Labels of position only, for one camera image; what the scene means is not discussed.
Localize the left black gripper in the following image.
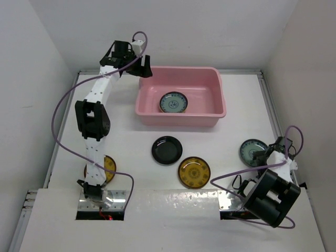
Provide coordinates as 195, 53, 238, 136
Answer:
123, 51, 152, 78

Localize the blue white patterned plate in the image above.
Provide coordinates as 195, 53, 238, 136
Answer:
159, 91, 188, 113

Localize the yellow patterned plate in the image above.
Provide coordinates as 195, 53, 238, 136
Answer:
83, 155, 117, 185
177, 156, 211, 189

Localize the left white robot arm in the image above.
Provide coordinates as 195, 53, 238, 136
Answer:
75, 39, 152, 202

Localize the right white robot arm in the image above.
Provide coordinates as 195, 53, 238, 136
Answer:
121, 67, 300, 227

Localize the pink plastic bin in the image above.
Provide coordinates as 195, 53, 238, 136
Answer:
135, 66, 227, 127

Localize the black plate on table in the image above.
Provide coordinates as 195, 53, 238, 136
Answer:
151, 136, 183, 165

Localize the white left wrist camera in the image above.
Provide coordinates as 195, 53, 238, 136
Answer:
131, 40, 145, 56

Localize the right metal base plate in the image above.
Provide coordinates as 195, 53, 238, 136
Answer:
217, 190, 243, 212

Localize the metal base plate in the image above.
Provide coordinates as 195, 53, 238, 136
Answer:
217, 190, 243, 212
77, 190, 126, 212

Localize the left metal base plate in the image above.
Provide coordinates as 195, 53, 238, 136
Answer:
77, 190, 126, 212

